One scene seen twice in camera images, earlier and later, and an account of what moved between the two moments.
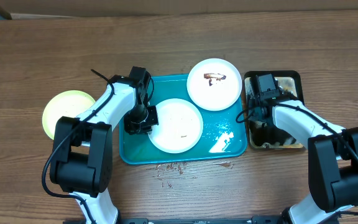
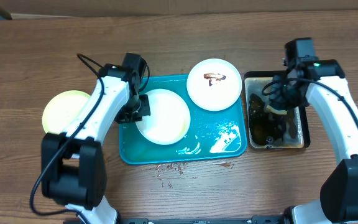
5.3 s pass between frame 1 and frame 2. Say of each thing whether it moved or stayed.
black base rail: stayed
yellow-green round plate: stayed
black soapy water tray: stayed
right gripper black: moved
